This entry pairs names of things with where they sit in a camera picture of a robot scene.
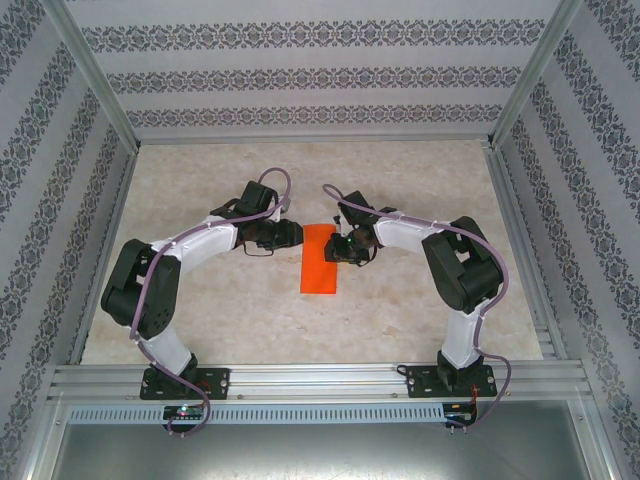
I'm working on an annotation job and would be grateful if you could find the orange paper sheet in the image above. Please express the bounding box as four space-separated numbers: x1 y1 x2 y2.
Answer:
299 223 340 295

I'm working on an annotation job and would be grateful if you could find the aluminium frame post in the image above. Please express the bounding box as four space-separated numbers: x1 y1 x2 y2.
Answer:
42 0 141 151
487 0 584 149

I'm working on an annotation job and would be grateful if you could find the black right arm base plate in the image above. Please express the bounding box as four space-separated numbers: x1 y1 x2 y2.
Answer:
407 363 499 400

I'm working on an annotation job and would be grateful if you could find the grey slotted cable duct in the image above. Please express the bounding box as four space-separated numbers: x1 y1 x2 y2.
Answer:
67 403 446 425

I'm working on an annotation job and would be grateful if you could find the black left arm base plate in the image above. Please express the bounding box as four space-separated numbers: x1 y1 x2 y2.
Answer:
139 367 232 402

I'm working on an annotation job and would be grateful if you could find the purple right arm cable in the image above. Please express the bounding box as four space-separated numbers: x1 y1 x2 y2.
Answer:
321 183 514 436

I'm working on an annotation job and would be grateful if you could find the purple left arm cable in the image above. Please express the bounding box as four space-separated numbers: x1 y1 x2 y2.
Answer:
130 167 294 440

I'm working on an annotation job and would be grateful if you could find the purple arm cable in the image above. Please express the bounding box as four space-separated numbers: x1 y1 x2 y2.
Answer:
130 167 294 440
321 183 514 436

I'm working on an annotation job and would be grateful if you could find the aluminium mounting rail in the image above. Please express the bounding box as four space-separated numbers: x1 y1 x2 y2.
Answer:
47 363 594 401

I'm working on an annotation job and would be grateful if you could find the grey sheet metal panel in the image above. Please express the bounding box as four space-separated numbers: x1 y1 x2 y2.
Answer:
49 422 601 480

